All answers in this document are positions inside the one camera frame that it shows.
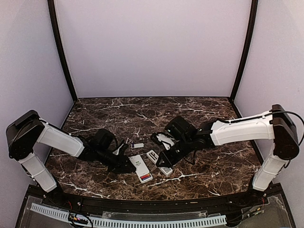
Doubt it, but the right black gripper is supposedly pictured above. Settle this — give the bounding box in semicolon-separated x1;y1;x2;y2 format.
156;136;193;168

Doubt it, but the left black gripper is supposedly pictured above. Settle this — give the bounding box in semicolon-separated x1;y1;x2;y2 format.
95;147;136;174

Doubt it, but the long white remote control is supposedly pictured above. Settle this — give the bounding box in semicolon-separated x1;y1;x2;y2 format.
146;150;173;177

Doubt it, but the small white remote control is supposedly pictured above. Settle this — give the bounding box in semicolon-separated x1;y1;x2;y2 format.
129;155;153;184

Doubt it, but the white battery cover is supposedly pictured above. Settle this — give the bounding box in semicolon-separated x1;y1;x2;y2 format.
131;143;144;149

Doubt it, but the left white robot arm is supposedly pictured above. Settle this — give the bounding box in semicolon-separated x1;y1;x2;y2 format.
5;110;136;207

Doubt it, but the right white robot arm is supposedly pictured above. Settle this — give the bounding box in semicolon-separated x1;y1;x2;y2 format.
151;104;303;206

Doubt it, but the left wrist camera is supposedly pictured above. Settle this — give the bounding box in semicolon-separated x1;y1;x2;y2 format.
113;140;129;155

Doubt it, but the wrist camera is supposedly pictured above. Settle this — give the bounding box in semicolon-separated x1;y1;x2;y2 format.
113;140;129;155
151;132;174;150

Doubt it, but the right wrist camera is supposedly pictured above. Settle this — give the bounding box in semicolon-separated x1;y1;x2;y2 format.
151;132;174;150

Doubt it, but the white slotted cable duct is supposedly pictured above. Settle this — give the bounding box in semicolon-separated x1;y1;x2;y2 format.
30;203;227;228

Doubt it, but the black front table rail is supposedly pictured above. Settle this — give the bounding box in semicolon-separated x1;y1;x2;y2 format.
35;189;270;215

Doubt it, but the left black frame post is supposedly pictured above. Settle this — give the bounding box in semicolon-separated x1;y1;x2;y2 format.
47;0;78;103

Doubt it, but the black frame post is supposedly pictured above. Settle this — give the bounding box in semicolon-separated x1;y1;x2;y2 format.
47;0;78;103
229;0;258;103

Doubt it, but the right black frame post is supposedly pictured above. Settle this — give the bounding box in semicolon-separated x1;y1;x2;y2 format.
229;0;258;103

